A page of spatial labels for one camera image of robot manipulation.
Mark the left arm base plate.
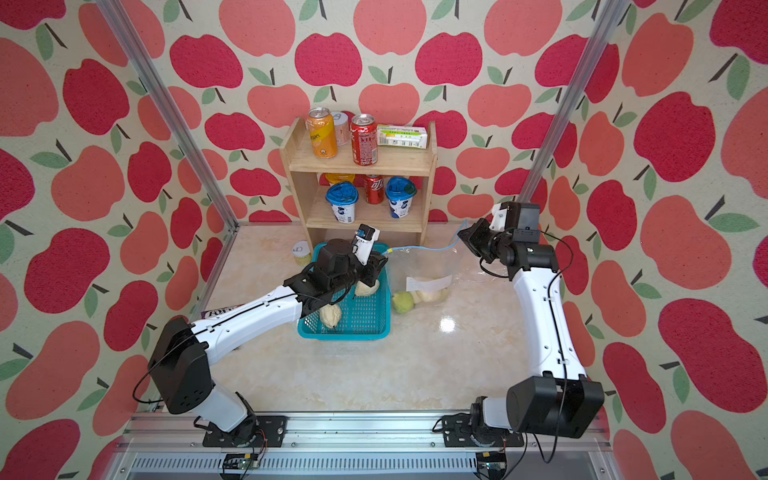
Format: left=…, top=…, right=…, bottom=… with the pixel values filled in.
left=202, top=414, right=288, bottom=450

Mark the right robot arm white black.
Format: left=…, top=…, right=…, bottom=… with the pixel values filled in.
left=458, top=201, right=605, bottom=444

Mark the yellow cup lower shelf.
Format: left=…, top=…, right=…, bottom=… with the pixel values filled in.
left=324, top=173, right=355, bottom=186

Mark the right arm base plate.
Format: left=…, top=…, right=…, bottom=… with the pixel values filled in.
left=431, top=413, right=525, bottom=450

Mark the wooden two-tier shelf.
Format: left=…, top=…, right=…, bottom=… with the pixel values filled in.
left=279, top=116, right=439, bottom=248

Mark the clear zip-top bag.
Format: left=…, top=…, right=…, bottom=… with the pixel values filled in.
left=385, top=234, right=461, bottom=313

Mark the purple candy packet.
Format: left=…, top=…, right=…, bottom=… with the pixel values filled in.
left=200, top=306, right=236, bottom=319

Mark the pink can behind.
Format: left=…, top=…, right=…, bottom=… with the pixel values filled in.
left=331, top=111, right=351, bottom=147

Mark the white green box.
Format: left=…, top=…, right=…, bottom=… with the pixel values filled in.
left=377, top=124, right=428, bottom=149

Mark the small red can lower shelf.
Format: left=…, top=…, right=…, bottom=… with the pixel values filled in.
left=365, top=175, right=384, bottom=205

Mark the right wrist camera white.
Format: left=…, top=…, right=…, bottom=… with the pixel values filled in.
left=489, top=203, right=508, bottom=232

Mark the pale pear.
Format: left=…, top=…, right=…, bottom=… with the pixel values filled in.
left=411, top=288, right=450, bottom=304
left=319, top=304, right=343, bottom=329
left=355, top=280, right=380, bottom=298

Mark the orange soda can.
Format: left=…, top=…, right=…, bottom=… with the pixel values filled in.
left=306, top=107, right=338, bottom=159

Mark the teal plastic basket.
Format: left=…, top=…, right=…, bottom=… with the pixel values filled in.
left=285, top=239, right=391, bottom=341

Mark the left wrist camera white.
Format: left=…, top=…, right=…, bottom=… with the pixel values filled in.
left=352, top=224, right=380, bottom=266

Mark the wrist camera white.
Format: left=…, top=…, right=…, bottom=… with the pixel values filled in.
left=352, top=224, right=380, bottom=266
left=489, top=203, right=508, bottom=232

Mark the right blue-lid yogurt cup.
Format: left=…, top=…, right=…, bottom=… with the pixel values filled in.
left=385, top=176, right=418, bottom=219

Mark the red cola can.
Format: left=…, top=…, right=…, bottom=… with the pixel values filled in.
left=350, top=114, right=378, bottom=166

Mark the blue-lid yogurt cup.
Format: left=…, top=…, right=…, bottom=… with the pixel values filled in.
left=385, top=176, right=418, bottom=219
left=325, top=182, right=359, bottom=224

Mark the left blue-lid yogurt cup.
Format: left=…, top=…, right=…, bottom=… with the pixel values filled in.
left=325, top=182, right=359, bottom=224

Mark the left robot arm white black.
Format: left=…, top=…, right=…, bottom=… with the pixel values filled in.
left=145, top=237, right=387, bottom=434

